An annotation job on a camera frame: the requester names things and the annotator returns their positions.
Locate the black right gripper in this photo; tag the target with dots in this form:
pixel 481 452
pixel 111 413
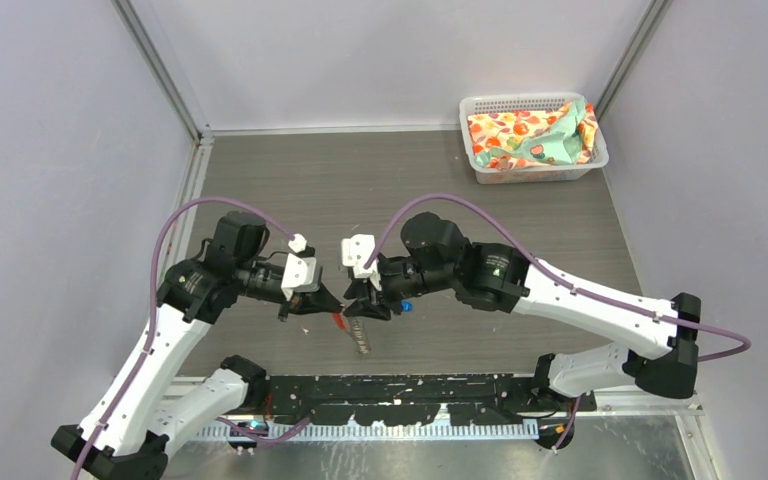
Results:
pixel 364 288

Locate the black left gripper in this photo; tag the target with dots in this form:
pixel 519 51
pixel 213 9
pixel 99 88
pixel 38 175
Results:
pixel 309 302

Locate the red key tag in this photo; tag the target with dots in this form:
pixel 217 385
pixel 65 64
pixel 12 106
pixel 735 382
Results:
pixel 340 321

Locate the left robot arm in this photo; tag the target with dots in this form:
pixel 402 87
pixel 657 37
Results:
pixel 129 434

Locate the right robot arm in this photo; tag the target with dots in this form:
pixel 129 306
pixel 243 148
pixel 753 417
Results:
pixel 645 348

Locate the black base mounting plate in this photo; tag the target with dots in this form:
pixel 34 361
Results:
pixel 405 400

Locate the colourful patterned cloth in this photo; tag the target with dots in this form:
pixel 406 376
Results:
pixel 528 138

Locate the white plastic basket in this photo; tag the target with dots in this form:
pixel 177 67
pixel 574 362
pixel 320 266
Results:
pixel 539 101

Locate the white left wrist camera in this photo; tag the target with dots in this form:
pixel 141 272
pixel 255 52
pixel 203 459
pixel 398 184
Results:
pixel 302 273

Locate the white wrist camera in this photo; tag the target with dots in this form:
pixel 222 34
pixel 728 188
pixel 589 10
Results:
pixel 359 260
pixel 302 273

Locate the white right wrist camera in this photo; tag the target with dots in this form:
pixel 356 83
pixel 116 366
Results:
pixel 359 260

